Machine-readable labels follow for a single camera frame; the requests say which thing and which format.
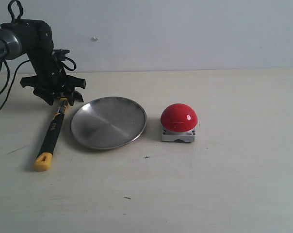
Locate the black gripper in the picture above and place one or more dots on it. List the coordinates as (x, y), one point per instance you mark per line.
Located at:
(51, 78)

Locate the yellow black claw hammer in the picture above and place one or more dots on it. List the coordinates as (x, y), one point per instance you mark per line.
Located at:
(44, 158)

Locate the round steel plate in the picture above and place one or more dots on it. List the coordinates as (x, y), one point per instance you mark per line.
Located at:
(108, 123)

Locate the red dome push button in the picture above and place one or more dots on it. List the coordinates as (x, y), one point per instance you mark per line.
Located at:
(179, 122)

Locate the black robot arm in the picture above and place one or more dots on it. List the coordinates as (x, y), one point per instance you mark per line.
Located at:
(34, 38)

